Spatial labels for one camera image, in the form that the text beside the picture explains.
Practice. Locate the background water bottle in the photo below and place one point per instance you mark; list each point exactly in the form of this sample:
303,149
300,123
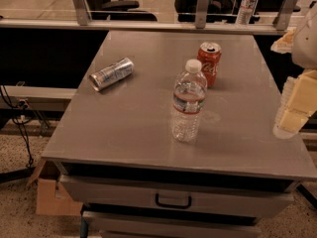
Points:
245,12

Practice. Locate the clear plastic water bottle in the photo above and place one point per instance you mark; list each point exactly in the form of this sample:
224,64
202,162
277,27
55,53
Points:
189,94

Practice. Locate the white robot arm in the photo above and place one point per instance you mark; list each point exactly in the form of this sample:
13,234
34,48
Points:
301,42

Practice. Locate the grey metal drawer cabinet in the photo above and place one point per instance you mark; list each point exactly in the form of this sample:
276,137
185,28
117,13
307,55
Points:
149,159

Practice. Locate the top drawer with black handle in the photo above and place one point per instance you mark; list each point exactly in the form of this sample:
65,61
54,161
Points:
174,196

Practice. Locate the cardboard box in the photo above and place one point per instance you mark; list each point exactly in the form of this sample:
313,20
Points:
52,198

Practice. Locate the silver energy drink can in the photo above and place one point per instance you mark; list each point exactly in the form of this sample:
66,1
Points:
111,74

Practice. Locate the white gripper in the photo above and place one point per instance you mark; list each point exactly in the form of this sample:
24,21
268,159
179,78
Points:
307,45

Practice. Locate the lower grey drawer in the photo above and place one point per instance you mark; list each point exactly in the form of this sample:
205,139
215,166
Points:
113,225

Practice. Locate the black office chair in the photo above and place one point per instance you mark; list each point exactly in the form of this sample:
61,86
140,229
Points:
120,10

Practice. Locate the red coke can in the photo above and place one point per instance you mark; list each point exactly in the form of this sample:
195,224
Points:
209,54

